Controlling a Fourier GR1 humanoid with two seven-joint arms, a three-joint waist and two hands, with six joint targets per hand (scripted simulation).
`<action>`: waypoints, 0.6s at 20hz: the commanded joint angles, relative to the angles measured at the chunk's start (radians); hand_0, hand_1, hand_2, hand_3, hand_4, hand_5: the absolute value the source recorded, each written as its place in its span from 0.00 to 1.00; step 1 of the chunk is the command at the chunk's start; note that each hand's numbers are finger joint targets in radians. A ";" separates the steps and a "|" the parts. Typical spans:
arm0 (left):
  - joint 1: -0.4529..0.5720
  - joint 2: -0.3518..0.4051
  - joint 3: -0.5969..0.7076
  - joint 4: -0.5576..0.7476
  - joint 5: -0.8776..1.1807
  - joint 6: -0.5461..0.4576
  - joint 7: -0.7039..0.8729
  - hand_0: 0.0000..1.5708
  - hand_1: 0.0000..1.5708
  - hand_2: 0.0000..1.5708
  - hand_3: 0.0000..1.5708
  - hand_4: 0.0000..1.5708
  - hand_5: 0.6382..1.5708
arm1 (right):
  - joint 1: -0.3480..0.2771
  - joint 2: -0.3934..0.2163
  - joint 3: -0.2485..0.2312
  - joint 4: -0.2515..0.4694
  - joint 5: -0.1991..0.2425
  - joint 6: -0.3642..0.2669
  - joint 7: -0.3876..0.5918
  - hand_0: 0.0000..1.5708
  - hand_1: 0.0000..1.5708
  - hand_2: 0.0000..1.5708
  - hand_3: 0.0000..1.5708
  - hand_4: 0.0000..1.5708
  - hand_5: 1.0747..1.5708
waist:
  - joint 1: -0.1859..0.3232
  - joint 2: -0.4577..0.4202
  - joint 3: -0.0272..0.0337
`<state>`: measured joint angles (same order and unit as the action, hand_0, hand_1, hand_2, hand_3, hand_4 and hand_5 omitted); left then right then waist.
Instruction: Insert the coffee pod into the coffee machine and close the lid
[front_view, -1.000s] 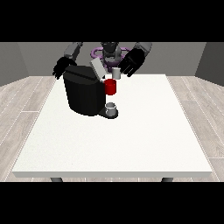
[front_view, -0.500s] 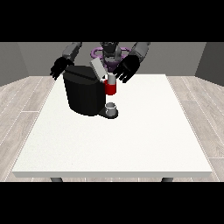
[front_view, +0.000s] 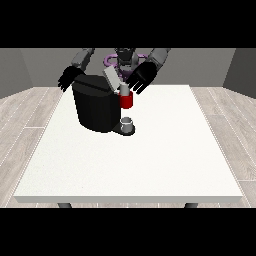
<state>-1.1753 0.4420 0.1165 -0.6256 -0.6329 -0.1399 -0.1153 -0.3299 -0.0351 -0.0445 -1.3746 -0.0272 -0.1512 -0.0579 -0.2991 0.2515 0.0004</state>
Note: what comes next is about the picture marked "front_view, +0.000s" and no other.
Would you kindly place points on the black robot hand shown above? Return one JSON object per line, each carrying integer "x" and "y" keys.
{"x": 68, "y": 76}
{"x": 144, "y": 76}

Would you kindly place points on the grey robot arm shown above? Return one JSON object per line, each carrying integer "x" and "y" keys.
{"x": 82, "y": 58}
{"x": 159, "y": 56}

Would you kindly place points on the small grey coffee pod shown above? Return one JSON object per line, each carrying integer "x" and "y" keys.
{"x": 124, "y": 88}

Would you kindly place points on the red pod holder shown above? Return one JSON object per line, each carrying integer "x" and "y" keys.
{"x": 126, "y": 99}

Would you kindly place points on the pale grey machine lid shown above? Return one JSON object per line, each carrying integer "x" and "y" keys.
{"x": 112, "y": 78}

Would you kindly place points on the black coffee machine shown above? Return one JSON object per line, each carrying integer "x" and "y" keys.
{"x": 96, "y": 104}

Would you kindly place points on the grey robot trunk purple rings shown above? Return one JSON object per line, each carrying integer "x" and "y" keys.
{"x": 125, "y": 57}

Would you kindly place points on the small grey cup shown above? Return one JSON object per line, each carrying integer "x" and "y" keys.
{"x": 127, "y": 124}

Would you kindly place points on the dark table leg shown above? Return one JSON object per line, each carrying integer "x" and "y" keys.
{"x": 191, "y": 205}
{"x": 64, "y": 205}

